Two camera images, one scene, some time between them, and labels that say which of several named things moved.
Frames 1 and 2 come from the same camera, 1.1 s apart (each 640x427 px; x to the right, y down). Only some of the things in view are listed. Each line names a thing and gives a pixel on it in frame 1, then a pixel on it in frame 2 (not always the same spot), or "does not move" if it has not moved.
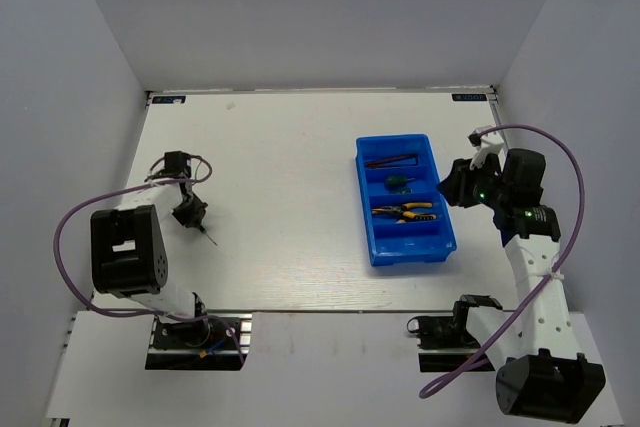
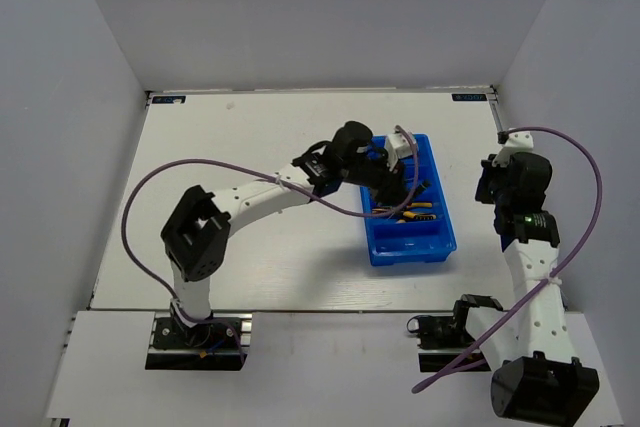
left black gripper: x=190 y=218 -> x=390 y=189
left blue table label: x=168 y=99 does not move
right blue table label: x=469 y=97 does not move
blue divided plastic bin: x=406 y=217 does not move
